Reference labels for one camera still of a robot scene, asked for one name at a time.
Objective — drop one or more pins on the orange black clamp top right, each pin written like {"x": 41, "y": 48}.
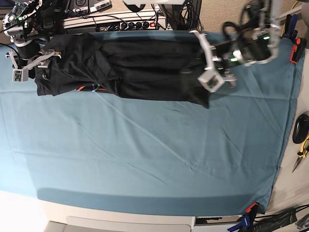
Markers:
{"x": 298, "y": 49}

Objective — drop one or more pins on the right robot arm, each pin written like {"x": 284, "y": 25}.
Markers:
{"x": 25, "y": 26}

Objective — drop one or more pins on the black power strip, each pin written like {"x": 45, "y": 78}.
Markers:
{"x": 138, "y": 25}

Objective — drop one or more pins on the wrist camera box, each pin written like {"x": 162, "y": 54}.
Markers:
{"x": 211, "y": 80}
{"x": 20, "y": 75}

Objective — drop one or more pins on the dark grey T-shirt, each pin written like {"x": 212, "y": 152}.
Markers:
{"x": 144, "y": 69}

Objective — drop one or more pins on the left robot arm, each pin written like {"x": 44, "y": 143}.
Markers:
{"x": 254, "y": 40}

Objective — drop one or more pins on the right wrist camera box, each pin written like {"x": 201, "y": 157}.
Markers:
{"x": 20, "y": 75}

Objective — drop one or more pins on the blue orange clamp bottom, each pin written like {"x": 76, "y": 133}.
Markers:
{"x": 246, "y": 220}

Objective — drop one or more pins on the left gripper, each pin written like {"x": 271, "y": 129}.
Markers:
{"x": 218, "y": 62}

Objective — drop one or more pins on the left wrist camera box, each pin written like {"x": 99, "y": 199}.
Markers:
{"x": 211, "y": 80}

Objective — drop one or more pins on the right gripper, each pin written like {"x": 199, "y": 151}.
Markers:
{"x": 30, "y": 56}

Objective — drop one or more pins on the blue clamp top right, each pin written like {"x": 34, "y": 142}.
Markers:
{"x": 289, "y": 31}

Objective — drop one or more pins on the black computer mouse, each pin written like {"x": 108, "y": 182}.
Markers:
{"x": 301, "y": 129}

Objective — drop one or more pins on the yellow handled pliers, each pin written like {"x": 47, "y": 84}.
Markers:
{"x": 302, "y": 154}

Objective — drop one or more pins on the teal table cloth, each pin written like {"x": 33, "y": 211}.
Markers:
{"x": 99, "y": 151}

